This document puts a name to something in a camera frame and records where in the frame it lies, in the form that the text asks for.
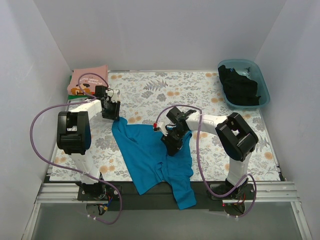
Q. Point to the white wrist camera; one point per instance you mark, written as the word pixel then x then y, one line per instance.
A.
pixel 160 127
pixel 113 95

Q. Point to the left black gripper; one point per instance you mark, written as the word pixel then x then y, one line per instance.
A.
pixel 111 112

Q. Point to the blue t shirt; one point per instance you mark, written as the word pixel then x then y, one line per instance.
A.
pixel 148 162

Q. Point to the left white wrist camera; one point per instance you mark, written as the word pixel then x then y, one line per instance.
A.
pixel 113 95

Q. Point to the teal plastic bin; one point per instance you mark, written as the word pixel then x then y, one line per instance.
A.
pixel 252 71

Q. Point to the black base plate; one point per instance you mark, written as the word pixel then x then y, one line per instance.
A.
pixel 160 197

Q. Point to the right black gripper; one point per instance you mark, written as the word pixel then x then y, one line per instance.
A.
pixel 171 144

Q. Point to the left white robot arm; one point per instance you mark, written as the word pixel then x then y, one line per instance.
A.
pixel 74 135

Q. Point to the aluminium frame rail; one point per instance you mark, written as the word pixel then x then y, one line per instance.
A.
pixel 275 213

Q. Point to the folded pink t shirt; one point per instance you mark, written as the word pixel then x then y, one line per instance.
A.
pixel 87 79

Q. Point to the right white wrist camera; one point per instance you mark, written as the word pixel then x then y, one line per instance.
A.
pixel 160 127

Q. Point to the black t shirt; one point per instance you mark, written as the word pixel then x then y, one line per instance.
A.
pixel 238 89

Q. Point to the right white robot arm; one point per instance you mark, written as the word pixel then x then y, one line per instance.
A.
pixel 236 136

